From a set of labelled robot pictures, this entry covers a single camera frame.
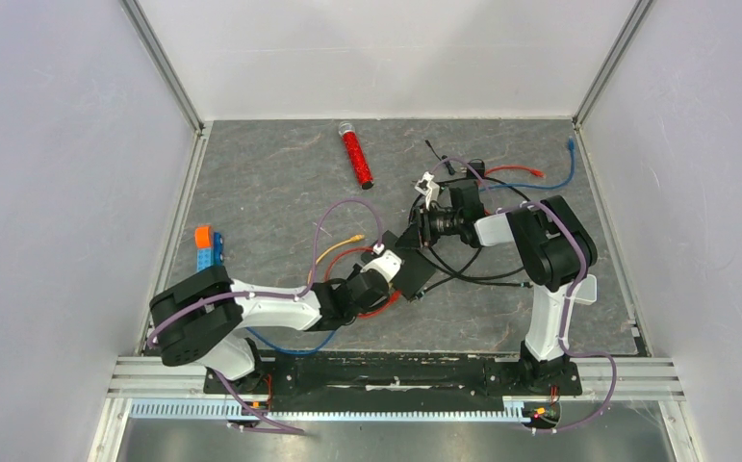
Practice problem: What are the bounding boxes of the short red ethernet cable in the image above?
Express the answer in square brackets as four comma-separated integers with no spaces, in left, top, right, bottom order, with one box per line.
[322,246,403,321]

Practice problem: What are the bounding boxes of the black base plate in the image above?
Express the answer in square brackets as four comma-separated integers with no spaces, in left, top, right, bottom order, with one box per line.
[233,350,583,412]

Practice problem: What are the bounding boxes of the white plastic box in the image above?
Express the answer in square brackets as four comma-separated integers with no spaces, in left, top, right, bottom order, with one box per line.
[574,274,598,305]

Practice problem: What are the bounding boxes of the black network switch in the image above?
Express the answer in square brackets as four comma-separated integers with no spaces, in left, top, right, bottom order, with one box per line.
[360,231,436,301]

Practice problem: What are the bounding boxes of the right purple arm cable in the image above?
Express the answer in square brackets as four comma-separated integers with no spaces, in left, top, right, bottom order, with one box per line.
[427,156,619,435]

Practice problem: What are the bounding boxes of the far red ethernet cable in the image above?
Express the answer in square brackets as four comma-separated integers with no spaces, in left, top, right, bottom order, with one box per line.
[483,166,546,180]

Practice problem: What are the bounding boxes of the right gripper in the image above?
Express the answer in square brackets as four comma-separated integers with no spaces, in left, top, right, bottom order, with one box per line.
[395,204,463,251]

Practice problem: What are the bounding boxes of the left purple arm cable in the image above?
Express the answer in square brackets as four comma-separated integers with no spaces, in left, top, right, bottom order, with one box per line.
[145,197,308,436]

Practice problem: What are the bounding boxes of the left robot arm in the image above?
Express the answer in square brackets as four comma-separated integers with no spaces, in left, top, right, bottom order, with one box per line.
[147,259,401,393]

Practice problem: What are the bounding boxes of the red glitter tube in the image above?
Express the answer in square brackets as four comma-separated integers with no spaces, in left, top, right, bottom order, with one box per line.
[338,121,373,190]

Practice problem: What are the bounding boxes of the black cable teal collar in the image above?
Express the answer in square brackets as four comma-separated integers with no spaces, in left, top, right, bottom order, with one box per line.
[411,244,528,304]
[423,179,532,292]

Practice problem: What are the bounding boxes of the long blue ethernet cable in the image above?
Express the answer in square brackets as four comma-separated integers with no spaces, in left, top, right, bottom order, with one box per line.
[245,328,340,357]

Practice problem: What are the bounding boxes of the black power adapter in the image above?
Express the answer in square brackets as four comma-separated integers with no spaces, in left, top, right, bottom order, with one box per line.
[424,139,487,186]

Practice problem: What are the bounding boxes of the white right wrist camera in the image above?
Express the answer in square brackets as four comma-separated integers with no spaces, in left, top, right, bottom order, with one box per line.
[414,171,441,210]

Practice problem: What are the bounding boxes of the yellow ethernet cable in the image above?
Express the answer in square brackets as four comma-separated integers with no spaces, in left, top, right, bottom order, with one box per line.
[306,234,367,285]

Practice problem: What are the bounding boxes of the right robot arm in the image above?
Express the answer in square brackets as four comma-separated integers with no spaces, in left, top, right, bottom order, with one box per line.
[397,173,598,393]

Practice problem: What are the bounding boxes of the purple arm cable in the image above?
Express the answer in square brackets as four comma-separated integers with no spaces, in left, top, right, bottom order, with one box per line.
[145,197,308,436]
[427,156,619,435]

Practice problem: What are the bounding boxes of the blue orange toy bricks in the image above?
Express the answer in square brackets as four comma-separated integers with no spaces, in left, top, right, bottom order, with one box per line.
[194,225,224,272]

